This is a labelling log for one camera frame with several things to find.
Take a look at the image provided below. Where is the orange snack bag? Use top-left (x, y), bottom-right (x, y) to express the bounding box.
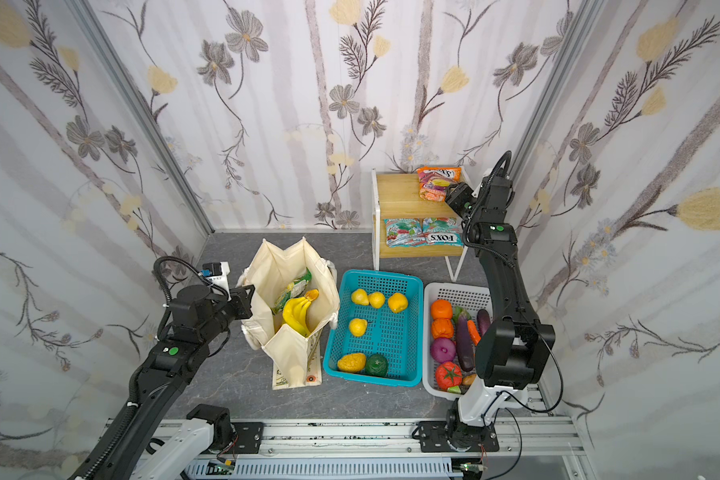
top-left (417, 167), bottom-right (462, 202)

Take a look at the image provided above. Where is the yellow banana bunch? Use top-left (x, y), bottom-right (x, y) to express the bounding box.
top-left (283, 289), bottom-right (320, 338)

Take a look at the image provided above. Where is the green snack bag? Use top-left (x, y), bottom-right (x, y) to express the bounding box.
top-left (271, 268), bottom-right (312, 315)

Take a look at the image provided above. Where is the cream floral tote bag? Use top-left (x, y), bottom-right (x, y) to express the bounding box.
top-left (238, 239), bottom-right (340, 390)

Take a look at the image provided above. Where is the purple eggplant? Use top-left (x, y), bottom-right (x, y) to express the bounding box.
top-left (456, 316), bottom-right (475, 372)
top-left (476, 309), bottom-right (491, 336)

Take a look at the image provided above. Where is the purple onion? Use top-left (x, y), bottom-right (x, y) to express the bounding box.
top-left (430, 338), bottom-right (457, 364)

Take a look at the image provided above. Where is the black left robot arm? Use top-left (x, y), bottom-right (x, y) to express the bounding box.
top-left (70, 256), bottom-right (255, 479)

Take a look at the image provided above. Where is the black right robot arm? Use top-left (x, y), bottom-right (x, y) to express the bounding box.
top-left (445, 151), bottom-right (560, 451)

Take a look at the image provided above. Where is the Fox's candy bag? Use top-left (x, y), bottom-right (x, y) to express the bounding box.
top-left (422, 217), bottom-right (463, 247)

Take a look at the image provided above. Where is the teal candy bag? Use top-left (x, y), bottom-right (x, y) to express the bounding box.
top-left (384, 218), bottom-right (425, 248)

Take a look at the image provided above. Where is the white wooden two-tier shelf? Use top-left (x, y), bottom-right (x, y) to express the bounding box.
top-left (371, 170), bottom-right (467, 281)

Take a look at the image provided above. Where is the white plastic basket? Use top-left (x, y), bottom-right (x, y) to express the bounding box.
top-left (421, 282), bottom-right (493, 401)

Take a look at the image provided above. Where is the orange tangerine in white basket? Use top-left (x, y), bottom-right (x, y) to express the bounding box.
top-left (430, 299), bottom-right (453, 320)

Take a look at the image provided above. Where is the yellow bell pepper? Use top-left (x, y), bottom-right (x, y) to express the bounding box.
top-left (387, 292), bottom-right (409, 314)

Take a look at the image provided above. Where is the orange carrot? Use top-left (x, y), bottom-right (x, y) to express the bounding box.
top-left (467, 320), bottom-right (481, 346)

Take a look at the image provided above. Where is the small yellow lemon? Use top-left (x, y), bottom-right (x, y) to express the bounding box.
top-left (368, 292), bottom-right (386, 309)

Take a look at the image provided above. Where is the yellow bumpy citrus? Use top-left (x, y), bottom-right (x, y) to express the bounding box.
top-left (337, 353), bottom-right (367, 373)

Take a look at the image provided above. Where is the teal plastic basket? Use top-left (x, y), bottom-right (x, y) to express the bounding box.
top-left (323, 269), bottom-right (424, 387)

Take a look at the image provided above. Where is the red tomato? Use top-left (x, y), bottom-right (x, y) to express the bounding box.
top-left (435, 361), bottom-right (463, 391)

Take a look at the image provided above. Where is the green bell pepper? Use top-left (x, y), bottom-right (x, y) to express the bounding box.
top-left (364, 354), bottom-right (389, 377)

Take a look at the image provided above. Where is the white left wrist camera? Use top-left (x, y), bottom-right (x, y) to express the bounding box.
top-left (200, 261), bottom-right (230, 293)

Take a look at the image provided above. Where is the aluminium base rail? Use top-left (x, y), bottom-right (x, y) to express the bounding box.
top-left (89, 416), bottom-right (595, 480)

